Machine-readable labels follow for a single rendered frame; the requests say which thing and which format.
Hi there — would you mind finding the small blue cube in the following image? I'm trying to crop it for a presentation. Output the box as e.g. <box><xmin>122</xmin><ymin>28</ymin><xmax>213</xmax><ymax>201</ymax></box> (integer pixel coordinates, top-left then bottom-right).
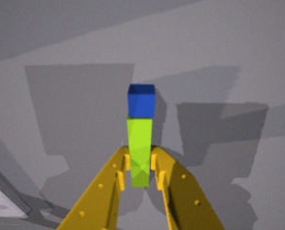
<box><xmin>128</xmin><ymin>84</ymin><xmax>155</xmax><ymax>118</ymax></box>

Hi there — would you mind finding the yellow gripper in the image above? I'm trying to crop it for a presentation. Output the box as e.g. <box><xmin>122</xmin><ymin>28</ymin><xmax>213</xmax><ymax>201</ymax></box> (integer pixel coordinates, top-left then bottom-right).
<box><xmin>57</xmin><ymin>146</ymin><xmax>225</xmax><ymax>230</ymax></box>

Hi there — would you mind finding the lime green rod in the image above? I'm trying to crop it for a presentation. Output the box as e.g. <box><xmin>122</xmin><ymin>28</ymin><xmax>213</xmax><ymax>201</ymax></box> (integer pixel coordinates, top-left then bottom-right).
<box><xmin>127</xmin><ymin>112</ymin><xmax>152</xmax><ymax>187</ymax></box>

